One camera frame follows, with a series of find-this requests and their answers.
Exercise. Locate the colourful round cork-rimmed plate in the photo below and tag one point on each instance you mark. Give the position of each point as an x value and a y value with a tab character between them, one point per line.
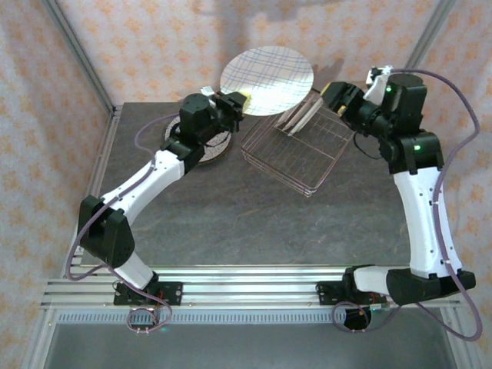
219	148

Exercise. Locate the plaid striped round plate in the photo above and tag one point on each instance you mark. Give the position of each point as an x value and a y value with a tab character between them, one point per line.
269	77

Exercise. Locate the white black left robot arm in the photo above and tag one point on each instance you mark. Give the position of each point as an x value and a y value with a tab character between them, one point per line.
146	180

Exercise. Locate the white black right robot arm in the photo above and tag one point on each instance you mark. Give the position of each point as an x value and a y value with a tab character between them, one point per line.
426	223

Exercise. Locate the aluminium extrusion base rails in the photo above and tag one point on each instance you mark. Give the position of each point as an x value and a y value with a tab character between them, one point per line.
246	288

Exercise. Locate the small green circuit board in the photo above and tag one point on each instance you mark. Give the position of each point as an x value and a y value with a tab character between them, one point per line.
379	306

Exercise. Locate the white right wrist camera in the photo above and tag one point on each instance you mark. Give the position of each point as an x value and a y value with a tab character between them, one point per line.
374	82

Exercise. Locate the aluminium frame post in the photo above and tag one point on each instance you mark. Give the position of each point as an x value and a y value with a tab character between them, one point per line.
455	338
430	34
80	54
38	342

